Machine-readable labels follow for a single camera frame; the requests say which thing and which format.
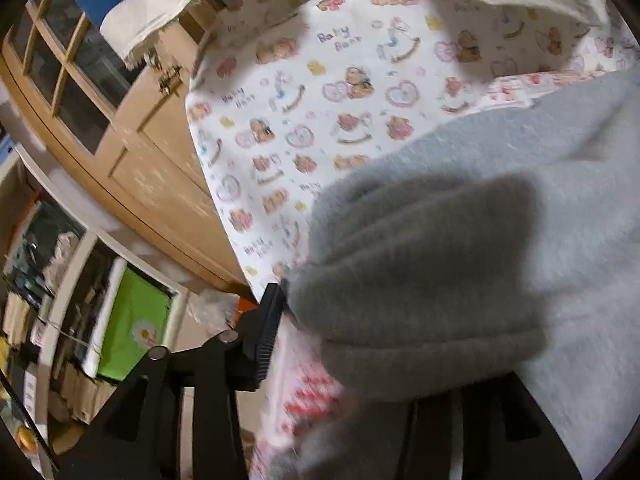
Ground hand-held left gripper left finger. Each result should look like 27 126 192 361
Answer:
57 282 288 480

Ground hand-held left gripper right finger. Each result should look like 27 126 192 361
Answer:
407 372 583 480

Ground grey pants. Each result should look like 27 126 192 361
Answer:
272 67 640 480

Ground green bag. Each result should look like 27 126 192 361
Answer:
97 267 173 381

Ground wooden door with glass panes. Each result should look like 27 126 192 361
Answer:
0 0 251 291

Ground cluttered white shelf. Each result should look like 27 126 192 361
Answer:
0 145 191 461

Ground bear print bed sheet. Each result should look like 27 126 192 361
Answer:
185 0 640 301

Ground striped cloth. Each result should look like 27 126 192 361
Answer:
57 0 613 71

